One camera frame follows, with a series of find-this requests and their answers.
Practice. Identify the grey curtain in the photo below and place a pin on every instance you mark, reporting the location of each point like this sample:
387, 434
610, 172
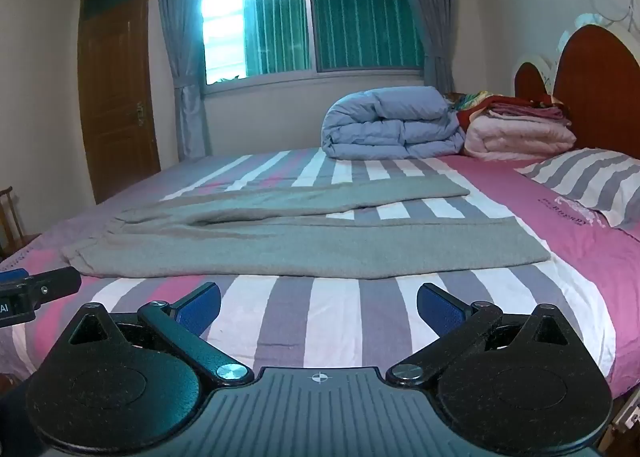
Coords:
430, 27
182, 47

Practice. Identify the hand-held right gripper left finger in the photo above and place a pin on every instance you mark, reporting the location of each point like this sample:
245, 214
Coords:
201, 309

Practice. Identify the striped pillow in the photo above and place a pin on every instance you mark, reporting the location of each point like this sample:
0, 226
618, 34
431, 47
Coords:
585, 179

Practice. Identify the red printed blanket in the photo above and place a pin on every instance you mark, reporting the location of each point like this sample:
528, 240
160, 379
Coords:
470, 107

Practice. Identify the window with green glass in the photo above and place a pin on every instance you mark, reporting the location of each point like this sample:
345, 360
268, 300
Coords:
310, 12

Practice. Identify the grey fleece blanket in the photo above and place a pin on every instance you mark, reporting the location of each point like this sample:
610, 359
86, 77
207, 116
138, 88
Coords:
300, 247

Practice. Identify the brown wooden door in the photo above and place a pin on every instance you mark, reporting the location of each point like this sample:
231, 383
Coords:
117, 87

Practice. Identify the folded pink blanket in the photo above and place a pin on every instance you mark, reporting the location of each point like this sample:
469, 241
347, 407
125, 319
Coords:
520, 139

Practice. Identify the folded mauve cloth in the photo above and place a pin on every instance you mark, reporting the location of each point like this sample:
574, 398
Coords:
530, 112

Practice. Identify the folded light blue duvet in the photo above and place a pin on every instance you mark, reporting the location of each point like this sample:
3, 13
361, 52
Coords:
390, 124

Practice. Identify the wooden headboard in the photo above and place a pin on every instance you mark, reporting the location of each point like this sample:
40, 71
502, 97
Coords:
600, 87

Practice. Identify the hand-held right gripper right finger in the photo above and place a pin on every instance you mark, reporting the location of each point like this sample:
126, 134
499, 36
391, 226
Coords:
442, 309

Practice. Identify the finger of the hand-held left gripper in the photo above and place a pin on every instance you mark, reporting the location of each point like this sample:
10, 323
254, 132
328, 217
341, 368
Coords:
12, 275
57, 284

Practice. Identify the striped bed sheet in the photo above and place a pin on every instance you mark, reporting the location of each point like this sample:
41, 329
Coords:
325, 317

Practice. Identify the wooden chair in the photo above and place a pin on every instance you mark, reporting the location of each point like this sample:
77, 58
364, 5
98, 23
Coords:
11, 222

